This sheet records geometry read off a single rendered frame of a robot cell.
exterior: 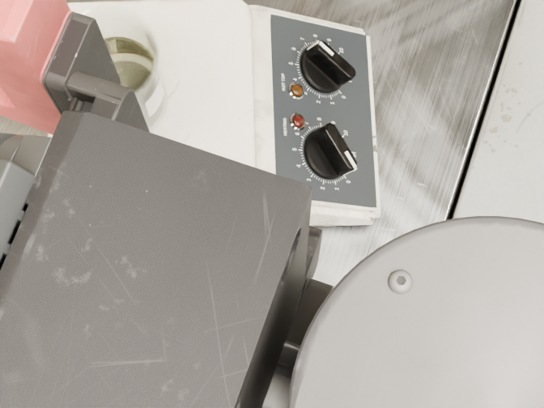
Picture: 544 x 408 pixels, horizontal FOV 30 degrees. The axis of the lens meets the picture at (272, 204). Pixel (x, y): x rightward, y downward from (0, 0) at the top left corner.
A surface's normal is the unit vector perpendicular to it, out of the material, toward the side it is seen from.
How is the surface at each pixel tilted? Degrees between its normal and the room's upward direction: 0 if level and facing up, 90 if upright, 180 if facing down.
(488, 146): 0
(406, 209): 0
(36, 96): 90
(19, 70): 90
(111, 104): 1
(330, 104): 30
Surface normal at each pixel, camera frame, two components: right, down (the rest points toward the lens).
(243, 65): 0.00, -0.25
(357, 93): 0.50, -0.24
